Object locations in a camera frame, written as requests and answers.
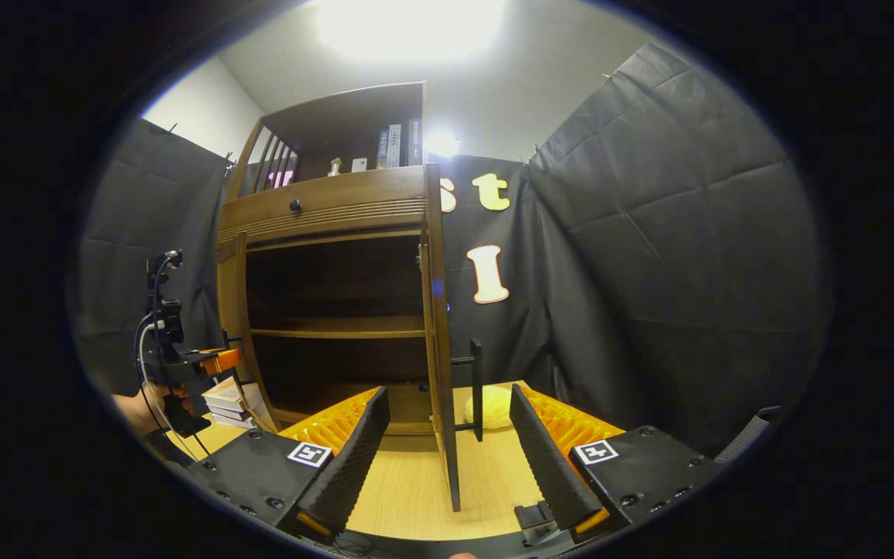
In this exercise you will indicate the black backdrop cloth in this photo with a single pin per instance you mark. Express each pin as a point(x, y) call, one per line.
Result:
point(649, 272)

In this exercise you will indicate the wooden cabinet shelf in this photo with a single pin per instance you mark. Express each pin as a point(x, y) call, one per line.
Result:
point(338, 328)

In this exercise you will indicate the wooden double-door shoe cabinet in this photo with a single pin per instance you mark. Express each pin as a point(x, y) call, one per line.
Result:
point(338, 194)

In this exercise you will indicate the yellow sponge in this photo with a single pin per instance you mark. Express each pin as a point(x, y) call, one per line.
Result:
point(490, 407)

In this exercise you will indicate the white book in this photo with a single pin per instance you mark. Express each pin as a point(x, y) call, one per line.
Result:
point(223, 394)
point(228, 413)
point(241, 422)

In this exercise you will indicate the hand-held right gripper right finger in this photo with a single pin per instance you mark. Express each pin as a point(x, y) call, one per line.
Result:
point(544, 458)

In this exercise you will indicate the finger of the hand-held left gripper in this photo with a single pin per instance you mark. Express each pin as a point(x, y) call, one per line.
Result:
point(220, 362)

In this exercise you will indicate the large ceiling light panel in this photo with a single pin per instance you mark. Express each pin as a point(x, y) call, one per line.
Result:
point(410, 27)

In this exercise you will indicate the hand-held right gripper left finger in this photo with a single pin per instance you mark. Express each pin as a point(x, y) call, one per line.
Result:
point(354, 458)

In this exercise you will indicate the small white box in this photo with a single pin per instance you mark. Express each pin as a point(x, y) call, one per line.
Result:
point(359, 164)

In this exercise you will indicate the wooden cabinet drawer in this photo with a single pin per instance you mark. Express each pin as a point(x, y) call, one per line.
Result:
point(354, 198)

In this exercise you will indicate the pale grey book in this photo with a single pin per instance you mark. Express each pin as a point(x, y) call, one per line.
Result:
point(394, 147)

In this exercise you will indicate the grey-blue book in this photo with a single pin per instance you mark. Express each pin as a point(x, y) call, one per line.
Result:
point(382, 151)

